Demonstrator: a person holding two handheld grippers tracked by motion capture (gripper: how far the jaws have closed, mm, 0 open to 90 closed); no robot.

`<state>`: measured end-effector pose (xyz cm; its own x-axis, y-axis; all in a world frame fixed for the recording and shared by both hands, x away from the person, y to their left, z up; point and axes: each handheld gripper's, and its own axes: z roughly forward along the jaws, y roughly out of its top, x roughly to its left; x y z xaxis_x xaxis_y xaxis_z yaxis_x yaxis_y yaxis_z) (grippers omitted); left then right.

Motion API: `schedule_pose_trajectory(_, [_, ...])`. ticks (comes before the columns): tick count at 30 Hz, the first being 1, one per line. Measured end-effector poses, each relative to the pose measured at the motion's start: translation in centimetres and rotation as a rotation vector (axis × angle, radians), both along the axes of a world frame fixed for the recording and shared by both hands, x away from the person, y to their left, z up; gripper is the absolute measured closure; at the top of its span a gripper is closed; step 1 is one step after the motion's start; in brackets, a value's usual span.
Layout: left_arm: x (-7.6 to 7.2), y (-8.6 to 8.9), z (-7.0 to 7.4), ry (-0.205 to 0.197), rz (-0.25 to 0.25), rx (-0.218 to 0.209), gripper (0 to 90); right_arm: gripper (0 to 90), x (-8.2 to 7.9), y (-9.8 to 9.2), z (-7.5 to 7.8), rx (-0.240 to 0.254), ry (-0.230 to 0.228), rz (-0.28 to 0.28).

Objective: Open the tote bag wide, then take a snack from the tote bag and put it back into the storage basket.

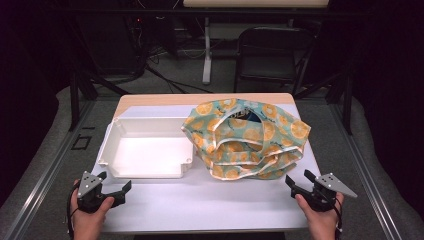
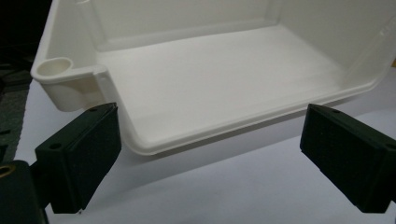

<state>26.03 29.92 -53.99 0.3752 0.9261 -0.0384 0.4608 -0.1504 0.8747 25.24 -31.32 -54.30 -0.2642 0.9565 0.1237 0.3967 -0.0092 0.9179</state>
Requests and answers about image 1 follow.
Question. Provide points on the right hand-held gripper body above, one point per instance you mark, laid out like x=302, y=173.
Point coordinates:
x=333, y=183

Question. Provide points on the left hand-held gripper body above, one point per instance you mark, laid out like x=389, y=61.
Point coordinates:
x=88, y=183

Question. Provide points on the white plastic box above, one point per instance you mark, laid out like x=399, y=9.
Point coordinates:
x=146, y=156

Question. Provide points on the orange slice print cloth bag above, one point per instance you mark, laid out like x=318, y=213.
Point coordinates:
x=240, y=150

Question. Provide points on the person's left hand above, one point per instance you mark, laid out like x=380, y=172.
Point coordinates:
x=90, y=223

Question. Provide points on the person's right hand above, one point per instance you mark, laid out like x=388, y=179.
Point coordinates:
x=320, y=223

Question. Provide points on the white table mat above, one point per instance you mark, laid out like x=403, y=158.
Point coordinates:
x=200, y=206

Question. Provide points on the black metal stand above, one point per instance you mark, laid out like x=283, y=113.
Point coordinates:
x=75, y=100
x=347, y=100

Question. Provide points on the black folding chair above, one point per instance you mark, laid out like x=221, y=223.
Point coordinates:
x=270, y=66

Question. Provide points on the dark computer cabinet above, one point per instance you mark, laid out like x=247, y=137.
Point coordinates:
x=110, y=43

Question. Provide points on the white desk leg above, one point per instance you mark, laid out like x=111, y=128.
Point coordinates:
x=207, y=56

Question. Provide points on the aluminium rail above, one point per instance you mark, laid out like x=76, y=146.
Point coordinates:
x=43, y=180
x=370, y=180

